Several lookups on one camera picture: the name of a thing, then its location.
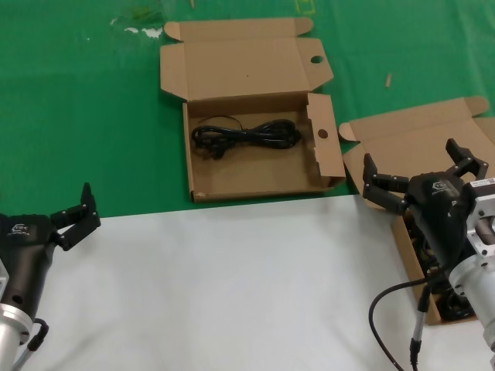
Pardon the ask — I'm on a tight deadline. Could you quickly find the wide open cardboard box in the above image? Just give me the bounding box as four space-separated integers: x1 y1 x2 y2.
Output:
159 16 347 204

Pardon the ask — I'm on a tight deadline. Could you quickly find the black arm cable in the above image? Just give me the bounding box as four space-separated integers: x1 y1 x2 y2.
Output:
367 262 465 371
11 316 50 371

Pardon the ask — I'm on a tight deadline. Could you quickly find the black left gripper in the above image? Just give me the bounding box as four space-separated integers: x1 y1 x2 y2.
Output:
0 182 102 315

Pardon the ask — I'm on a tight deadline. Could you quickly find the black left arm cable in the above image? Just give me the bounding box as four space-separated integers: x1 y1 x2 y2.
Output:
11 316 50 371

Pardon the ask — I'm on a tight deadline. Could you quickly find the black power cable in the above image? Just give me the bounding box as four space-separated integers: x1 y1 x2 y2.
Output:
191 114 303 160

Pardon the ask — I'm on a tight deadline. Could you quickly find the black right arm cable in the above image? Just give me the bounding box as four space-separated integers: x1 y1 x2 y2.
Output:
367 262 465 371

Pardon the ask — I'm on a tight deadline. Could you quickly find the cardboard box holding cables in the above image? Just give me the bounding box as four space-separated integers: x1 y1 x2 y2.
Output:
338 96 495 326

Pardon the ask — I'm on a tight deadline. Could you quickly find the green table mat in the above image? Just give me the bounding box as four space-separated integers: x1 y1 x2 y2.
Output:
0 0 495 220

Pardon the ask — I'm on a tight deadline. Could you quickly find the pile of black cables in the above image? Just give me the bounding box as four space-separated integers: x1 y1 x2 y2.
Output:
404 214 479 322

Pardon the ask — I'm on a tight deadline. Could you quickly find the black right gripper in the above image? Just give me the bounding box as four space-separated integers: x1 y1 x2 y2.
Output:
362 138 489 268

